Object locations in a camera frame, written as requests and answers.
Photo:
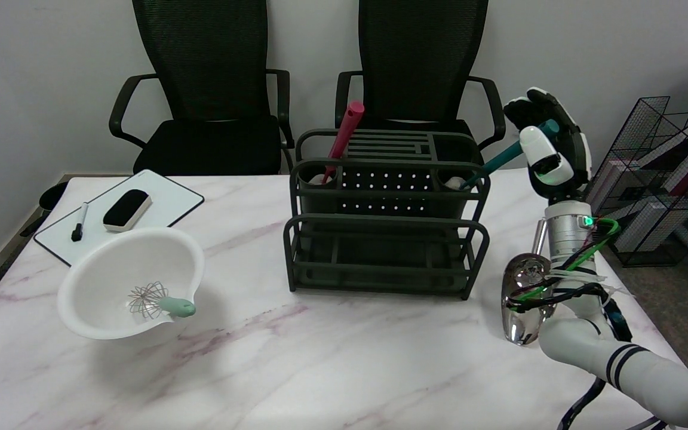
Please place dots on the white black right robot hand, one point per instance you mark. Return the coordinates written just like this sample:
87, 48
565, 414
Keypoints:
559, 161

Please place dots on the blue sponge bottle brush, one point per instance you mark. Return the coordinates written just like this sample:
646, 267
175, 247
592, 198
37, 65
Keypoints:
499, 160

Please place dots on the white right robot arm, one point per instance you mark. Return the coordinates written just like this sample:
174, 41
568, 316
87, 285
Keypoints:
648, 376

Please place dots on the red sponge bottle brush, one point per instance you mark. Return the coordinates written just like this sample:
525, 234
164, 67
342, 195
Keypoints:
344, 134

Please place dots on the grey white book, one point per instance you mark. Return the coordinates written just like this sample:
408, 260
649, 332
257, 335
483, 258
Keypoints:
607, 182

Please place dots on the shiny steel ladle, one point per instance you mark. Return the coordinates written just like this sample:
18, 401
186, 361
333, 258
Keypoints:
520, 322

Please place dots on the black mesh office chair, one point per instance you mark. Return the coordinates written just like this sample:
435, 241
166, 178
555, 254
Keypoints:
206, 60
421, 60

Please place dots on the dark green dish rack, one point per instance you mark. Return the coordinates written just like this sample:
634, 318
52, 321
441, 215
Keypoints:
380, 251

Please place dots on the small white whiteboard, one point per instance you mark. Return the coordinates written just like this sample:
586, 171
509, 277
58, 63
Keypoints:
165, 203

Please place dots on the black white board eraser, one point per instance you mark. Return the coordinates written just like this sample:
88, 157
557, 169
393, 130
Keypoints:
126, 209

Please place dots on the white plastic bowl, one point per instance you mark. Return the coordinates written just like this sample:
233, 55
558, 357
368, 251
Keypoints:
111, 269

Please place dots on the black whiteboard marker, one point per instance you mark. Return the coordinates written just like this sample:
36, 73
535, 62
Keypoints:
79, 227

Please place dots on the black round floor object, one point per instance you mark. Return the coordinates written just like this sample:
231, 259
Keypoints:
52, 196

